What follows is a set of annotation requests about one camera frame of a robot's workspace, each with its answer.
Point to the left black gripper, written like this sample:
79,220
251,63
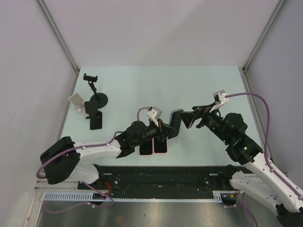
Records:
163,130

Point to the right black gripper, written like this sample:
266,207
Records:
189,117

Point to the grey case phone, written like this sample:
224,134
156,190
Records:
175,122

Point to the pink case phone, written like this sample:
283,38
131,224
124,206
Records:
146,149
160,146

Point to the black round-base phone stand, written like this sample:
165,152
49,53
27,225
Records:
100,98

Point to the black square-base phone stand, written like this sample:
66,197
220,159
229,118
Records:
94,115

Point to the white phone stand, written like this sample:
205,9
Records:
77,101

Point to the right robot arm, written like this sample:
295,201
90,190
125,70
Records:
273,189

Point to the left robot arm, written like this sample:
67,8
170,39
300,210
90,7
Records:
67,159

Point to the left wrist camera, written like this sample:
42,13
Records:
154,114

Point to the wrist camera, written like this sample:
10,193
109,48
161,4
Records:
220,99
154,114

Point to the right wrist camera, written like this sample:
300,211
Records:
220,99

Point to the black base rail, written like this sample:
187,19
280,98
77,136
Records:
164,182

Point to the white cable duct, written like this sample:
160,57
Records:
91,196

